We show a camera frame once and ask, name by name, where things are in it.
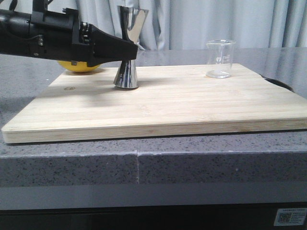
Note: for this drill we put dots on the clear glass beaker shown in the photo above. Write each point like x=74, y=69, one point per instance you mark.
x=220, y=58

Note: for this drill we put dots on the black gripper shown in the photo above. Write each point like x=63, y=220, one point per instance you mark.
x=59, y=36

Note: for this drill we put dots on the black cutting board handle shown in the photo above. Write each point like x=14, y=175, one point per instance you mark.
x=278, y=83

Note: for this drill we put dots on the steel double jigger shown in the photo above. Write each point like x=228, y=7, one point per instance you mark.
x=131, y=22

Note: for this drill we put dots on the grey curtain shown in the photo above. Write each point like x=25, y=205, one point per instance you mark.
x=190, y=24

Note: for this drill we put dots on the wooden cutting board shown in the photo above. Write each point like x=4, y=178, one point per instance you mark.
x=170, y=100

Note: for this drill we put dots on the white QR code sticker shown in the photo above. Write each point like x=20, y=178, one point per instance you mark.
x=290, y=217

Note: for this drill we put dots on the yellow lemon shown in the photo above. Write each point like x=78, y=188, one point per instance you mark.
x=80, y=67

